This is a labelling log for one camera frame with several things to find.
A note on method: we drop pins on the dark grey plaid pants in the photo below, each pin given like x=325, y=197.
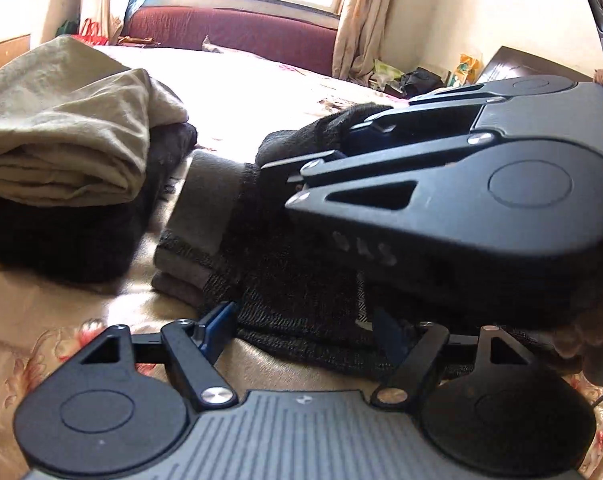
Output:
x=230, y=237

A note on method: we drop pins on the green bag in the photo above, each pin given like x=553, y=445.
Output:
x=68, y=28

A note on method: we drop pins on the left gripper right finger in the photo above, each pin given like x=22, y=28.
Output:
x=415, y=353

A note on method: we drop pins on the folded olive green garment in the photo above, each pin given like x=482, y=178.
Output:
x=74, y=126

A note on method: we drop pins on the yellow snack bag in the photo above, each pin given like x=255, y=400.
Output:
x=466, y=72

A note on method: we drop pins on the folded black garment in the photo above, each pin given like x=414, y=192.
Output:
x=94, y=244

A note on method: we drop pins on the floral bed quilt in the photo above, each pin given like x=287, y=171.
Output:
x=85, y=394

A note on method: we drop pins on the maroon window bench cushion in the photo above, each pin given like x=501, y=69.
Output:
x=285, y=40

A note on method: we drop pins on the black bag on nightstand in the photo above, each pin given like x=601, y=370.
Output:
x=416, y=83

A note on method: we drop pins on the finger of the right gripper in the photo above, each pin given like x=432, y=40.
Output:
x=333, y=167
x=423, y=130

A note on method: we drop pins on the red shopping bag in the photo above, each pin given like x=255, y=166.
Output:
x=91, y=34

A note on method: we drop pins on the right beige curtain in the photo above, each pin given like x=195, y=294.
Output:
x=359, y=38

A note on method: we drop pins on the right gloved hand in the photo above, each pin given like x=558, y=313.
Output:
x=586, y=329

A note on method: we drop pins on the dark wooden headboard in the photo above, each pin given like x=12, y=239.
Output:
x=510, y=63

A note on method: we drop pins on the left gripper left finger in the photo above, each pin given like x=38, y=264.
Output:
x=192, y=348

